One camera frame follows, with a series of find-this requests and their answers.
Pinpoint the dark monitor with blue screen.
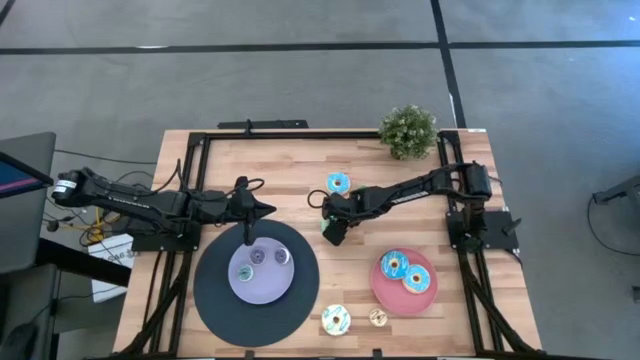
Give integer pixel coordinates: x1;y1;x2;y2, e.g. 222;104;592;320
0;152;55;200

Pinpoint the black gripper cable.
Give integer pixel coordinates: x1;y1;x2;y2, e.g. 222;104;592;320
306;188;327;210
219;175;266;201

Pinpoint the black aluminium table frame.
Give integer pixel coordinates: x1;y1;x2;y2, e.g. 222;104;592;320
113;129;541;360

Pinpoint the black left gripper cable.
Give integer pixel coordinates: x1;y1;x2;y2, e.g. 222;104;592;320
219;175;266;201

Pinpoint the lavender plate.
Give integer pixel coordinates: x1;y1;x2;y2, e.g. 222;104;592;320
227;236;296;306

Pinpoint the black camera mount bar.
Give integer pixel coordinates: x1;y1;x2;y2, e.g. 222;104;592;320
217;118;309;130

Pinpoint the large white iced donut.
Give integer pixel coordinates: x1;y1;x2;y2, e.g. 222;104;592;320
320;303;352;337

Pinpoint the potted green plant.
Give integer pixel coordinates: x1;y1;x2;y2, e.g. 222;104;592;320
378;103;439;162

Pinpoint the pink plate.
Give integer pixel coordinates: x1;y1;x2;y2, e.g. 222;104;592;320
370;248;440;317

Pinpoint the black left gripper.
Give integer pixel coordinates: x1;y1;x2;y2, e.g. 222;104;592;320
225;186;278;224

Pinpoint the dark round woven placemat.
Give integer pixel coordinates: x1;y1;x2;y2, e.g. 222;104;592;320
193;218;321;348

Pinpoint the black floor cable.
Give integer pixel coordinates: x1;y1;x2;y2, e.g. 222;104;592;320
53;148;159;166
587;194;640;257

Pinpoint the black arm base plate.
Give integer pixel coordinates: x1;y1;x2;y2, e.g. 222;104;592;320
124;219;203;253
446;209;522;252

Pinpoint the white printed paper sheet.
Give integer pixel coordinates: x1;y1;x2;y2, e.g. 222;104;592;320
87;233;137;304

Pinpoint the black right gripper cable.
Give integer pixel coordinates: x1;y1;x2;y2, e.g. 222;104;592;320
306;188;327;210

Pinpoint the black desk beam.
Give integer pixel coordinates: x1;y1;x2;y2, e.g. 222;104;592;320
34;238;132;289

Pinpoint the black stand leg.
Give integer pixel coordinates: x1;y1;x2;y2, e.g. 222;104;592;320
592;173;640;206

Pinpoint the yellow floor cable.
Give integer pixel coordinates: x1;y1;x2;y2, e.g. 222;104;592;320
62;183;132;244

